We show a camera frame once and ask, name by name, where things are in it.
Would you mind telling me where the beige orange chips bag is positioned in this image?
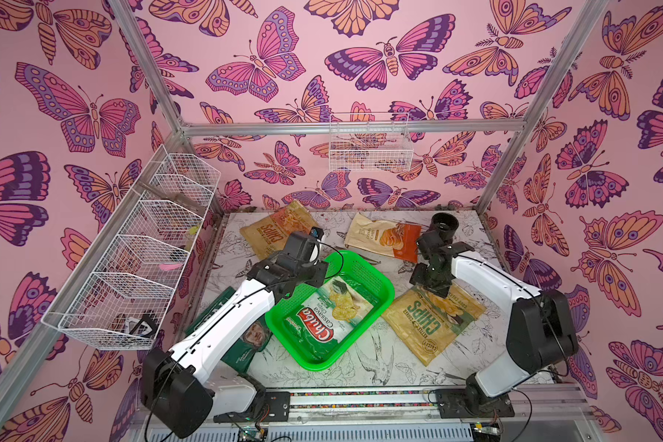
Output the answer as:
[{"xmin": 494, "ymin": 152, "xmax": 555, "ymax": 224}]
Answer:
[{"xmin": 344, "ymin": 214, "xmax": 423, "ymax": 263}]

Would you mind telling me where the orange brown chips bag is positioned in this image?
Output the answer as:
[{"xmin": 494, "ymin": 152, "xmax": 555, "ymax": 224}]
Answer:
[{"xmin": 239, "ymin": 200, "xmax": 318, "ymax": 260}]

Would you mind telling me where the green Chio chips bag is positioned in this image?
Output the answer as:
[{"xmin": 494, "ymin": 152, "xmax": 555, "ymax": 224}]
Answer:
[{"xmin": 282, "ymin": 276, "xmax": 373, "ymax": 363}]

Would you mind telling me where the tan kraft Chips bag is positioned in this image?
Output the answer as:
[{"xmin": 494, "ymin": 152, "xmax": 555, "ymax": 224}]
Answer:
[{"xmin": 381, "ymin": 287, "xmax": 486, "ymax": 366}]

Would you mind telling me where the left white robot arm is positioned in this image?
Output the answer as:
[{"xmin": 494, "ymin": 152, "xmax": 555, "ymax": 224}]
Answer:
[{"xmin": 141, "ymin": 228, "xmax": 329, "ymax": 438}]

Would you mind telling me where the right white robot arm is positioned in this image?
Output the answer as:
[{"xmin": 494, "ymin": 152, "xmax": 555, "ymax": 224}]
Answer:
[{"xmin": 410, "ymin": 230, "xmax": 579, "ymax": 405}]

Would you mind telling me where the green plastic mesh basket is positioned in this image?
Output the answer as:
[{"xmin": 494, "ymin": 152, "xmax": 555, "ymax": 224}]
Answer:
[{"xmin": 264, "ymin": 250, "xmax": 395, "ymax": 371}]

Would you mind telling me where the dark green Real chips bag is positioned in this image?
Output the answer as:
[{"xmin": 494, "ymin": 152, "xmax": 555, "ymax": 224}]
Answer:
[{"xmin": 185, "ymin": 287, "xmax": 272, "ymax": 374}]

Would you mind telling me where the pink object in rack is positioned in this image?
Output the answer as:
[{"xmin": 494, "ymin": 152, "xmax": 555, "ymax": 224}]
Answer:
[{"xmin": 158, "ymin": 263, "xmax": 184, "ymax": 272}]

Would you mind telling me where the black object in rack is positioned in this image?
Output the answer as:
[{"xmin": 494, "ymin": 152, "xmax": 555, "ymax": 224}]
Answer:
[{"xmin": 124, "ymin": 312, "xmax": 158, "ymax": 338}]

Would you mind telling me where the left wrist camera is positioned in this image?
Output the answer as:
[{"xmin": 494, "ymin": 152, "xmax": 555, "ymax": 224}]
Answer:
[{"xmin": 302, "ymin": 227, "xmax": 324, "ymax": 264}]

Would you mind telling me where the black camera lens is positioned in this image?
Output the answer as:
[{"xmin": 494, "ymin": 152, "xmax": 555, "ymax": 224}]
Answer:
[{"xmin": 430, "ymin": 212, "xmax": 460, "ymax": 243}]

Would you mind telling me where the small white wire basket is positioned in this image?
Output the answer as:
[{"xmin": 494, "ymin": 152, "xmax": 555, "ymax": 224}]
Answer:
[{"xmin": 327, "ymin": 112, "xmax": 414, "ymax": 173}]

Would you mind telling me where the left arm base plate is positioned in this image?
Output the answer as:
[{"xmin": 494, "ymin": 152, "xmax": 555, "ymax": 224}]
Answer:
[{"xmin": 210, "ymin": 386, "xmax": 291, "ymax": 424}]

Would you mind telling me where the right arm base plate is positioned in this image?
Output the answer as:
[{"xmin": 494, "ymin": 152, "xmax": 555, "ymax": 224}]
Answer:
[{"xmin": 435, "ymin": 387, "xmax": 515, "ymax": 419}]

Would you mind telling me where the long white wire rack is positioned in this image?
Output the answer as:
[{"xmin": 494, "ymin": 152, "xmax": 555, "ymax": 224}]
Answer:
[{"xmin": 42, "ymin": 147, "xmax": 221, "ymax": 351}]

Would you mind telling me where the aluminium mounting rail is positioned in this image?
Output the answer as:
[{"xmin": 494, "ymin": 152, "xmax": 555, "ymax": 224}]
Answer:
[{"xmin": 137, "ymin": 383, "xmax": 592, "ymax": 427}]

